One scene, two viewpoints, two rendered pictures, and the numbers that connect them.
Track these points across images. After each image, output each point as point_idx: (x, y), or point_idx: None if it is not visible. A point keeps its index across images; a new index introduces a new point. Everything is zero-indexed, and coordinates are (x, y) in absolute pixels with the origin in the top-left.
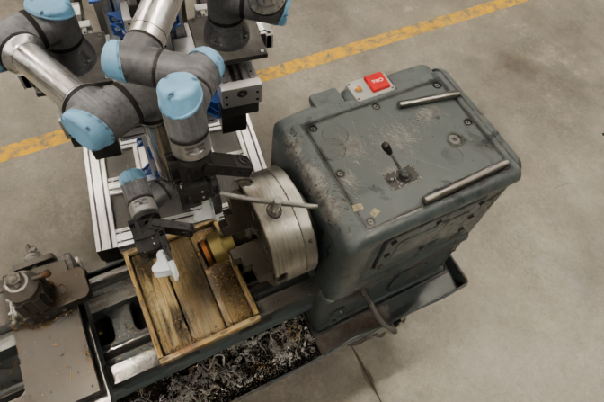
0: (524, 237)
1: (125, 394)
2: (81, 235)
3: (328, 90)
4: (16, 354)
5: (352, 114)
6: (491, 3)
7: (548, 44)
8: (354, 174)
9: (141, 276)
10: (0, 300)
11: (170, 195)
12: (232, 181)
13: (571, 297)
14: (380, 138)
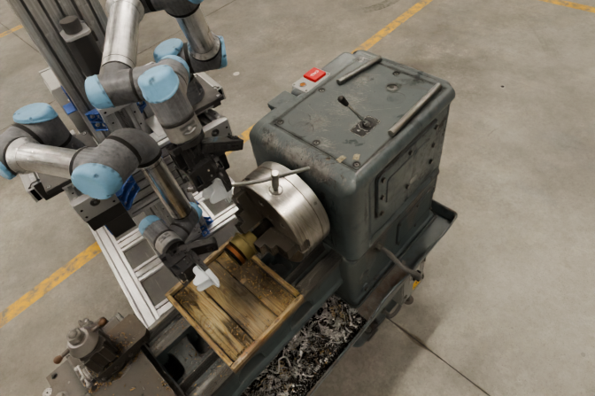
0: (483, 180)
1: None
2: None
3: (280, 94)
4: None
5: (306, 102)
6: (375, 34)
7: (430, 44)
8: (327, 138)
9: (188, 307)
10: (70, 378)
11: (187, 230)
12: (236, 229)
13: (542, 207)
14: (336, 108)
